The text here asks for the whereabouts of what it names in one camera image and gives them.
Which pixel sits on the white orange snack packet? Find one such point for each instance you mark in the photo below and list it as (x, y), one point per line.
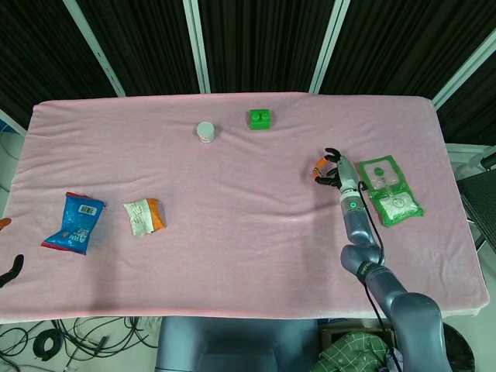
(141, 217)

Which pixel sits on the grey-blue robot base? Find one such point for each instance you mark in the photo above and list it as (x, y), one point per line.
(232, 348)

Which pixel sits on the green clear plastic package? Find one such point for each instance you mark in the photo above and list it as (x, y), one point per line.
(395, 205)

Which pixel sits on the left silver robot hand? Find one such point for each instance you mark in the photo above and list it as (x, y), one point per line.
(13, 267)

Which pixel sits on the black pleated curtain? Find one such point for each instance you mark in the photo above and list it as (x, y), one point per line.
(271, 38)

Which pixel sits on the black trash bin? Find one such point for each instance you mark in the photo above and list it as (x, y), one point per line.
(461, 348)

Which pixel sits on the green checked cloth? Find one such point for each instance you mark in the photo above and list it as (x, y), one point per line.
(348, 352)

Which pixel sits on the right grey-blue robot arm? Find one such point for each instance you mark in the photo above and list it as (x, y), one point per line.
(407, 306)

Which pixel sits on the white aluminium frame post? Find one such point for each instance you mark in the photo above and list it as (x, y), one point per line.
(465, 67)
(11, 121)
(95, 50)
(197, 46)
(329, 46)

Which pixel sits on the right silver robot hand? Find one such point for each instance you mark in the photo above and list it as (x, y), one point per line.
(346, 172)

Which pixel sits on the small white jar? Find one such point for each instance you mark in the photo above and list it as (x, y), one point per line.
(205, 129)

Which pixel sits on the pink table cloth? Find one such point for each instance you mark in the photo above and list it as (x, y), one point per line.
(193, 174)

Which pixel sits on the blue snack bag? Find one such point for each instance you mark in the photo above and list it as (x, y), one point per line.
(75, 224)

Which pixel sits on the brown cardboard box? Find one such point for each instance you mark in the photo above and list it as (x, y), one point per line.
(360, 330)

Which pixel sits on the green building block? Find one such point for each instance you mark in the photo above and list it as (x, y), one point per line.
(259, 119)

